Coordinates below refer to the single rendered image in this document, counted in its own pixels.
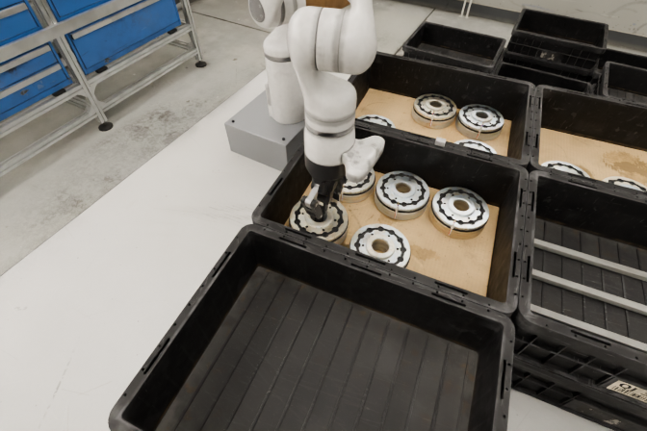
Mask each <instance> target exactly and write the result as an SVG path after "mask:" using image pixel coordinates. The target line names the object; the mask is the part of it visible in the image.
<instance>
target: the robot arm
mask: <svg viewBox="0 0 647 431"><path fill-rule="evenodd" d="M348 1H349V2H350V4H351V9H350V10H345V9H332V8H323V7H313V6H307V7H306V1H305V0H248V7H249V11H250V14H251V17H252V19H253V20H254V22H255V23H256V24H257V25H259V26H260V27H262V28H266V29H270V28H275V29H274V30H273V31H272V32H271V33H270V34H269V35H268V36H267V37H266V39H265V40H264V44H263V48H264V55H265V62H266V69H267V76H268V82H267V83H266V84H265V88H266V95H267V101H268V108H269V115H270V116H271V117H273V119H274V120H275V121H277V122H279V123H282V124H295V123H299V122H301V121H302V120H303V119H304V118H305V128H304V156H305V166H306V168H307V170H308V172H309V173H310V175H311V176H312V182H311V189H312V190H311V192H310V193H309V195H308V196H305V195H303V196H302V197H301V199H300V202H301V204H302V206H303V208H304V210H305V212H306V213H307V214H309V215H311V216H314V217H315V222H323V221H325V220H326V218H327V208H328V204H329V203H330V202H331V201H332V198H334V199H336V200H337V201H339V202H340V197H341V192H342V191H343V185H344V184H346V183H347V181H348V180H349V181H351V182H353V183H360V182H362V181H363V180H364V179H365V178H366V176H367V175H368V174H369V172H370V171H371V170H372V168H373V167H374V165H375V163H376V162H377V160H378V159H379V157H380V156H381V154H382V152H383V149H384V143H385V140H384V139H383V138H382V137H379V136H371V137H368V138H365V139H356V138H355V129H354V121H355V111H356V99H357V97H356V90H355V88H354V86H353V85H352V84H351V83H350V82H348V81H347V80H344V79H342V78H340V77H337V76H335V75H332V74H330V73H328V72H334V73H343V74H351V75H358V74H362V73H363V72H365V71H366V70H367V69H368V68H369V67H370V66H371V64H372V63H373V61H374V59H375V54H376V49H377V37H376V28H375V16H374V10H373V0H348ZM320 202H322V203H323V206H322V205H320Z"/></svg>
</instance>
